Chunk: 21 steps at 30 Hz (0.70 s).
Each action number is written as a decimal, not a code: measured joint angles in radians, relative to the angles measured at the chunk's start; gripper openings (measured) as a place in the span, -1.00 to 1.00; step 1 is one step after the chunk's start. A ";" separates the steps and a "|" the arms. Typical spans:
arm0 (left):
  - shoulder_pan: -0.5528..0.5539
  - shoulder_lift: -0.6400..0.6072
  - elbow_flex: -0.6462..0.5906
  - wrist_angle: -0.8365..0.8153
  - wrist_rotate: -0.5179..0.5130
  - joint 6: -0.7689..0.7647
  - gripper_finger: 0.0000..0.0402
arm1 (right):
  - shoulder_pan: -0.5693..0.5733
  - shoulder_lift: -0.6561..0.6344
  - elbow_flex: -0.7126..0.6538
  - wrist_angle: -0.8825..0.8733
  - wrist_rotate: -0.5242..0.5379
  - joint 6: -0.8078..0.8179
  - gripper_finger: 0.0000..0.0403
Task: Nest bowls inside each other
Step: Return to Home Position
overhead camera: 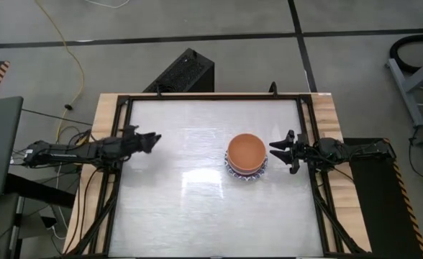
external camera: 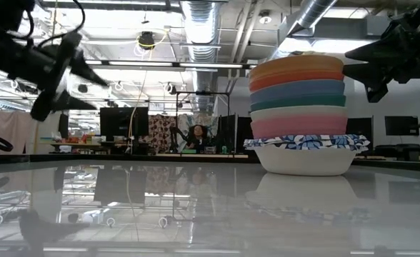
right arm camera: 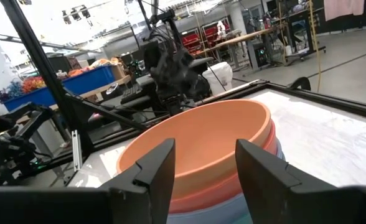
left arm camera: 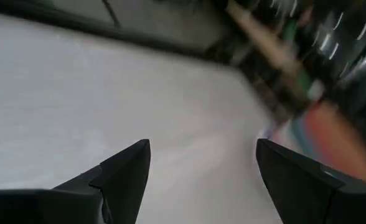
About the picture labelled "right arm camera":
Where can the brown cardboard box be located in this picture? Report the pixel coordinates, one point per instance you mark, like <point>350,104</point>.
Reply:
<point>118,71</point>

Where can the pink hanging cloth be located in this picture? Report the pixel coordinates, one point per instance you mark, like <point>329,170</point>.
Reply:
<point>341,7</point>

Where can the silver tape roll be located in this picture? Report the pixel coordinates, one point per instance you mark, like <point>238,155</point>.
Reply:
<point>111,88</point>

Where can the blue plastic bin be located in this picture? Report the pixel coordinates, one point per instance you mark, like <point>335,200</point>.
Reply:
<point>86,81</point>

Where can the blue plastic bowl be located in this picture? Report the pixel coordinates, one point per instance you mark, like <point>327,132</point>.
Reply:
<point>208,216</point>

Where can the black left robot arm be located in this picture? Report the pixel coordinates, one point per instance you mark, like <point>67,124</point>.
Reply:
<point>170,77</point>

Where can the black rolling desk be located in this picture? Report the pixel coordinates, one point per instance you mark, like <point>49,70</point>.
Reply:
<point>298,15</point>

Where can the white bucket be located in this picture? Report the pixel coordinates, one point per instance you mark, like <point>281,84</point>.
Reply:
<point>217,76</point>

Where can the black frame post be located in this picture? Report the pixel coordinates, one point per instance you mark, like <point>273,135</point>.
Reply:
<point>43,62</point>

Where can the black diagonal frame brace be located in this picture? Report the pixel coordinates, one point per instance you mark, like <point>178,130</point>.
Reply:
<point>108,110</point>

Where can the black keyboard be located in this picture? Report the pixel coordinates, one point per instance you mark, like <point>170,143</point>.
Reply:
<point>131,93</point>

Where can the white figure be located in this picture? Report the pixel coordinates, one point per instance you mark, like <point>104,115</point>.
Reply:
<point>222,28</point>

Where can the red storage bin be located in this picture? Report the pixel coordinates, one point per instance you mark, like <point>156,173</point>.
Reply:
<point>212,32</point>
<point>190,40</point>

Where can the wooden work table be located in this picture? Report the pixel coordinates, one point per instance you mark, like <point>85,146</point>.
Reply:
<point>239,39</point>

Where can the wooden bench board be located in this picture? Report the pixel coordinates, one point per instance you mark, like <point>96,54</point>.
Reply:
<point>92,92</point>

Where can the peach plastic bowl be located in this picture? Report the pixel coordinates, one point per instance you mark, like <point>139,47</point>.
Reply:
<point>201,133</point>

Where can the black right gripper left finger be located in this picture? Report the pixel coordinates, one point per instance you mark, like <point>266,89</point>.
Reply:
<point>152,174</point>

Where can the black computer tower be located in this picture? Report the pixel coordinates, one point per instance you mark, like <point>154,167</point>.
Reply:
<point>260,54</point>

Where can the short aluminium extrusion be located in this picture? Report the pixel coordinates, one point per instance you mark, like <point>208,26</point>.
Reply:
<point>76,149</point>

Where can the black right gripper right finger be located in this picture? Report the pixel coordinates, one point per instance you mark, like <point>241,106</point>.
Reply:
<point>273,189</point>

